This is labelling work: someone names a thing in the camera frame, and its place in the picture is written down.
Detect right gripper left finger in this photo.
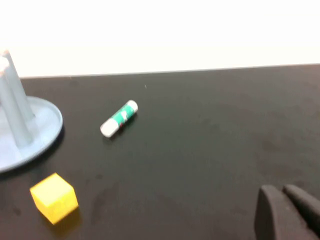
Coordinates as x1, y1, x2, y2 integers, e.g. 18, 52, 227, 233
253, 184, 320, 240

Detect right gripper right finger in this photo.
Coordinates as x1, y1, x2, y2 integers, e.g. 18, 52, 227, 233
282, 184, 320, 236

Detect blue cup stand white caps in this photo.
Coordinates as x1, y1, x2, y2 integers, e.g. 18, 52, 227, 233
0, 48, 64, 174

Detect green white glue stick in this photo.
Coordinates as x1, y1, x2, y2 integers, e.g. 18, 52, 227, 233
99, 99, 139, 138

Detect yellow foam cube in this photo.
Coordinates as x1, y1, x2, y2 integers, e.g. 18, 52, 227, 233
29, 172, 79, 225

